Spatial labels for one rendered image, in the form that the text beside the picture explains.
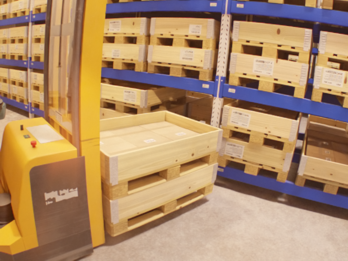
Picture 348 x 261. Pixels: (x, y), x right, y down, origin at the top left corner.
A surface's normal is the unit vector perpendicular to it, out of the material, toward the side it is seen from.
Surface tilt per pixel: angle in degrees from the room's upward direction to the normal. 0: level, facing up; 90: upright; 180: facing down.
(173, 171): 90
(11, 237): 22
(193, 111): 90
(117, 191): 90
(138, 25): 90
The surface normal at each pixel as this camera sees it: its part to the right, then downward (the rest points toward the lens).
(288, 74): -0.49, 0.19
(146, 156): 0.70, 0.25
